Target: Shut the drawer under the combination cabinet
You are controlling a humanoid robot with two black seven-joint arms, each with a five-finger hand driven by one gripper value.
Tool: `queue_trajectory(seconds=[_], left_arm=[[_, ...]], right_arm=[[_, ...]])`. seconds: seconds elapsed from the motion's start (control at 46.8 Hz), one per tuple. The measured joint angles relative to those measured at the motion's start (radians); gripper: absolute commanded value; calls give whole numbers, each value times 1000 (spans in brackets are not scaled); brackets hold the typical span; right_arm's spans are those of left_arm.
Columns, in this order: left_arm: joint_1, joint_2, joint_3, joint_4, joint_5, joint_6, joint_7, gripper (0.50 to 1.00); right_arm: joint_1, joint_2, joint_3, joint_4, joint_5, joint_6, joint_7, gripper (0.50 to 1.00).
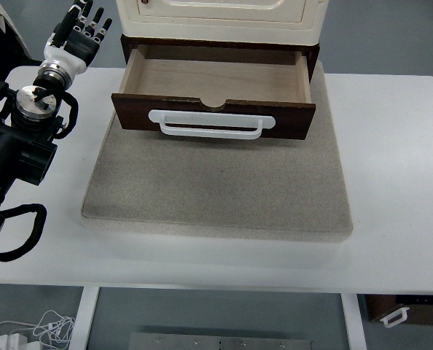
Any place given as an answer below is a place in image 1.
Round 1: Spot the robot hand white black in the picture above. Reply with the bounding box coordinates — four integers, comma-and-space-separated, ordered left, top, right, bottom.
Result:
41, 0, 114, 74

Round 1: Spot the white drawer handle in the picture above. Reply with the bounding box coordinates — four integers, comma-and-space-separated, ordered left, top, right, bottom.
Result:
147, 108, 276, 141

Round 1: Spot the dark brown wooden drawer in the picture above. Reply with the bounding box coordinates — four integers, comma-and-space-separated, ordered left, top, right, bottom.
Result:
111, 45, 316, 141

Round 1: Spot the grey mat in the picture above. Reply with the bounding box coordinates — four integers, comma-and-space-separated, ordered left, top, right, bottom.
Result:
80, 60, 354, 244

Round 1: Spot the white table leg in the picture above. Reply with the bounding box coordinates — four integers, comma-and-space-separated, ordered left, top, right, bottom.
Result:
70, 287, 101, 350
340, 292, 367, 350

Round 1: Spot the white charger adapter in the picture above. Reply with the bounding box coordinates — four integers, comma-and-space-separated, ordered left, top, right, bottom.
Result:
0, 332, 30, 350

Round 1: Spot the grey metal plate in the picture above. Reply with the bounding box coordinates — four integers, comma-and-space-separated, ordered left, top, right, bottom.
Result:
128, 331, 314, 350

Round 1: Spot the brown wooden box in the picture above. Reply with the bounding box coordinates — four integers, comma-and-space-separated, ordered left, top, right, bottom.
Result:
364, 294, 433, 327

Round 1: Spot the white cable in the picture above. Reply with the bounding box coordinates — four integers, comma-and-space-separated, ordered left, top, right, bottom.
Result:
0, 309, 77, 350

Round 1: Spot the white box handle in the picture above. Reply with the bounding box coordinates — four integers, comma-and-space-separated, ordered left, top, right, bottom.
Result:
379, 306, 410, 328

